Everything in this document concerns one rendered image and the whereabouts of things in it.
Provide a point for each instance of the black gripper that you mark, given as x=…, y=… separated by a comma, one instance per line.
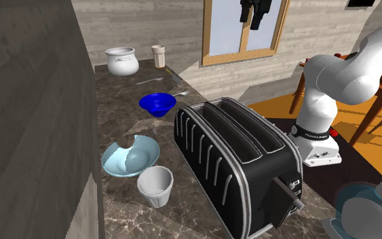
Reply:
x=259, y=4

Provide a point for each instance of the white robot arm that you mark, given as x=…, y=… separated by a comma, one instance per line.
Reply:
x=318, y=109

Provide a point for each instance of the wooden-framed window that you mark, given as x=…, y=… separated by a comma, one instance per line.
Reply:
x=230, y=29

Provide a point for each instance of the beige ribbed cup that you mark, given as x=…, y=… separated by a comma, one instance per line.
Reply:
x=159, y=57

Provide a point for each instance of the silver spoon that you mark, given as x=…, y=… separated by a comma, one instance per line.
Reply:
x=182, y=94

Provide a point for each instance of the silver fork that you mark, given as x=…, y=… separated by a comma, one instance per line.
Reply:
x=149, y=81

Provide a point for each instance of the white round pot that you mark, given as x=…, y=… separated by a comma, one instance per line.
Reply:
x=123, y=63

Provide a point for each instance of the black toaster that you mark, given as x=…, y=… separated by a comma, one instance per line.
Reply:
x=243, y=172

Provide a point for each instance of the light blue bowl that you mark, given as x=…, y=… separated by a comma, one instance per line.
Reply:
x=134, y=159

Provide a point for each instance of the dark robot stand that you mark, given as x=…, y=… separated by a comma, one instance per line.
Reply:
x=346, y=178

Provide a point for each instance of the white ribbed cup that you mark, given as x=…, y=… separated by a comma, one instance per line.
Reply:
x=156, y=188

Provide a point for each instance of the pale blue round container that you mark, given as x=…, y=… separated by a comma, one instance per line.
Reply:
x=362, y=215

